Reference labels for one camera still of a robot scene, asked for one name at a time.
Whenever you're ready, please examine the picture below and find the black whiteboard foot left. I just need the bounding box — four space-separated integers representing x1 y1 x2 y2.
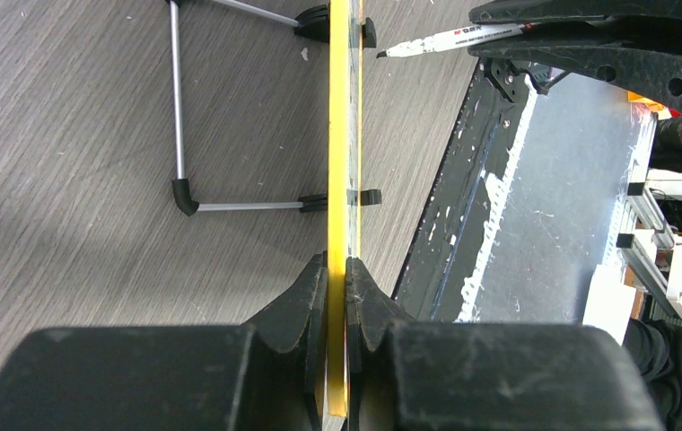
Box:
299 189 382 213

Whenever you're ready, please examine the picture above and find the yellow framed whiteboard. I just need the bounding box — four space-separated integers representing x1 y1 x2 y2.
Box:
326 0 364 418

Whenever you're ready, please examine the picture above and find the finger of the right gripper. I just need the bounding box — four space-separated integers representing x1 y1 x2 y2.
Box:
468 30 682 112
469 0 682 24

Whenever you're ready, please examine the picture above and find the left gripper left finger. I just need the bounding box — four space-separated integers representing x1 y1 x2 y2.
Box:
0 254 328 430

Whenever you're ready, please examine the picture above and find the black whiteboard foot right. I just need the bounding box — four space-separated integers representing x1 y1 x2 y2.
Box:
293 4 377 48

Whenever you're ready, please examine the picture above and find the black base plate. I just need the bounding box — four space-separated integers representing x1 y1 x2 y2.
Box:
392 58 551 322

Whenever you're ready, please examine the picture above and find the metal whiteboard stand wire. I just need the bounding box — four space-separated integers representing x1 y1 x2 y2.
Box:
165 0 307 217

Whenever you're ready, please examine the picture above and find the white whiteboard marker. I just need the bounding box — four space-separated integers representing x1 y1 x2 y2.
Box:
376 23 535 58

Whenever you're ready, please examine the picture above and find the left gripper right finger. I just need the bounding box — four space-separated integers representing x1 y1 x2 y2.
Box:
345 258 663 430

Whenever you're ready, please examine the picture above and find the black whiteboard foot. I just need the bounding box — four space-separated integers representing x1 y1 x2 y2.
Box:
299 189 382 213
293 4 377 48

